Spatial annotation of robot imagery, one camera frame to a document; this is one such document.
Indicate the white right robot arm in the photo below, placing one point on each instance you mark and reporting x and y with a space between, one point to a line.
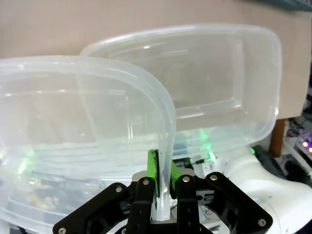
268 185

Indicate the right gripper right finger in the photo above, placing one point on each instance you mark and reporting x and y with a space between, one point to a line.
187 200

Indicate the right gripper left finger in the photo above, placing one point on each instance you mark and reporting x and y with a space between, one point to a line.
143 195

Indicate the brown wooden table leg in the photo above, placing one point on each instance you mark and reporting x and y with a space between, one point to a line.
278 136

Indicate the clear plastic container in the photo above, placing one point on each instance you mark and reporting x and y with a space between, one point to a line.
207 73
61 109

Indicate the device with lit LEDs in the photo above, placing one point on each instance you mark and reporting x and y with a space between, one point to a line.
304 143

